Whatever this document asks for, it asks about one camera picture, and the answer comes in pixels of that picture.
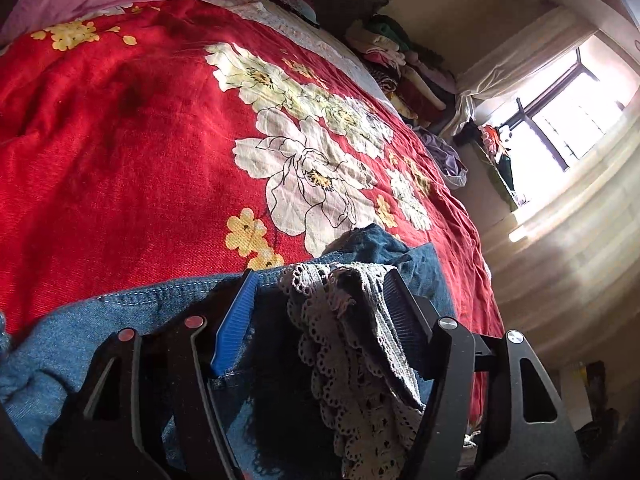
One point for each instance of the cream curtain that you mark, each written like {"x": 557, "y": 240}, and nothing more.
{"x": 515, "y": 65}

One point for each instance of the green cloth on windowsill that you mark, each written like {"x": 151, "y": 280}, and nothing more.
{"x": 502, "y": 170}

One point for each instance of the blue denim pants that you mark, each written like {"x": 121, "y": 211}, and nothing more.
{"x": 150, "y": 320}

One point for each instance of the red floral bedsheet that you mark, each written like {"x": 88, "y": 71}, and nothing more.
{"x": 125, "y": 160}

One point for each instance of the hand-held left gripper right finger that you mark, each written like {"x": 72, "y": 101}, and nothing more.
{"x": 405, "y": 305}

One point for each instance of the white lace cover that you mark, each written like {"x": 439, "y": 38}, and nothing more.
{"x": 300, "y": 35}

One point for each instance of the purple cloth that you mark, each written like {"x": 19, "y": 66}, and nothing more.
{"x": 445, "y": 160}

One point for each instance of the pile of folded clothes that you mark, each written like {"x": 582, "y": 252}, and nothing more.
{"x": 400, "y": 65}

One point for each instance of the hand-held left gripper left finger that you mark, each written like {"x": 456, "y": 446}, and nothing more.
{"x": 236, "y": 320}

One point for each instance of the window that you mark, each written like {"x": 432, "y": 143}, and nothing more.
{"x": 575, "y": 110}

